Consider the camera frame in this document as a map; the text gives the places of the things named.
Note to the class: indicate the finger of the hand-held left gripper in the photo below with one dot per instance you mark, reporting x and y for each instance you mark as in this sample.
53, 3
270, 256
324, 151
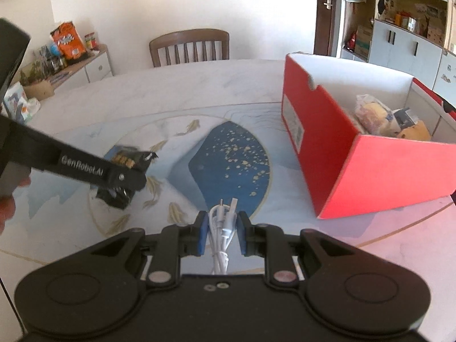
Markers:
128, 181

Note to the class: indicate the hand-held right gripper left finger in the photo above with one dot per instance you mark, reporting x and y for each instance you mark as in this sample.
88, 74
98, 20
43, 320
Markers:
202, 233

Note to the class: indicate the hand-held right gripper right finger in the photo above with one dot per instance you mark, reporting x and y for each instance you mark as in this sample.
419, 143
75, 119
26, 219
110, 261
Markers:
243, 233

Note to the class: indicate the black snack packet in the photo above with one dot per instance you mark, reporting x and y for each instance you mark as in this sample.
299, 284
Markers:
124, 156

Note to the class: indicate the red cardboard box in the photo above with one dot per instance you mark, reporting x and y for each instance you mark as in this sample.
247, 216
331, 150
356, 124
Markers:
374, 174

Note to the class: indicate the clear bread packet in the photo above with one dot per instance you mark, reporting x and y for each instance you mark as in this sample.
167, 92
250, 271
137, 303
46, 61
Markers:
374, 114

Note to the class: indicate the yellow plush toy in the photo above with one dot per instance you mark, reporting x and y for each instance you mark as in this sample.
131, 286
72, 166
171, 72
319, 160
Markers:
416, 132

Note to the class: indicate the white marble desktop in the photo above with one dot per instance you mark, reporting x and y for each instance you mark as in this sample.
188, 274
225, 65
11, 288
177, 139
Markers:
213, 89

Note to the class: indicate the person's left hand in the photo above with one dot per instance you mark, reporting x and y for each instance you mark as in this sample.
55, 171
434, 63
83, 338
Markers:
7, 213

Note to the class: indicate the printed white plastic bag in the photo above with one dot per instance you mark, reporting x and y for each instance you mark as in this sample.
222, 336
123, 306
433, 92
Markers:
19, 105

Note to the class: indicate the dark glass jar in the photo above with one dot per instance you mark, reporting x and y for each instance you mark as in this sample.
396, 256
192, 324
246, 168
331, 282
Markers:
55, 65

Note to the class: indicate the white sideboard cabinet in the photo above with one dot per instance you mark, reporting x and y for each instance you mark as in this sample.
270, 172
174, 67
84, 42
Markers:
96, 67

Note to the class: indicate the small blue packet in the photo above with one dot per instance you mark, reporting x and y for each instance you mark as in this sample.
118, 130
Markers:
55, 48

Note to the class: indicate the orange snack bag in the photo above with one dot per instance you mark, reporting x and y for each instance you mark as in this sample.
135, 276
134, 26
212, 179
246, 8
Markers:
69, 41

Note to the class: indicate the red-lid jar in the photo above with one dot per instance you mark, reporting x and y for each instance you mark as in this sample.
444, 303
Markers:
90, 41

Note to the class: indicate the brown wooden chair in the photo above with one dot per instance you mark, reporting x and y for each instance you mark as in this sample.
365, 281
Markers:
188, 37

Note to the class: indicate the small red bag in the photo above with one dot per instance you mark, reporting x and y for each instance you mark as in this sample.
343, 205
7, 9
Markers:
351, 41

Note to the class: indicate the dark brown door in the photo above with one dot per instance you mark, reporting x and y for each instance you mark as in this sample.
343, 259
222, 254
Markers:
326, 25

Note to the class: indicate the brown cardboard box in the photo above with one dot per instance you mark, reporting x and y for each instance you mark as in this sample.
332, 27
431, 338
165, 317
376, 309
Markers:
363, 42

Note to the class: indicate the grey wall cabinet unit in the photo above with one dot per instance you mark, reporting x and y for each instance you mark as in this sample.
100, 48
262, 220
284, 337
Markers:
402, 46

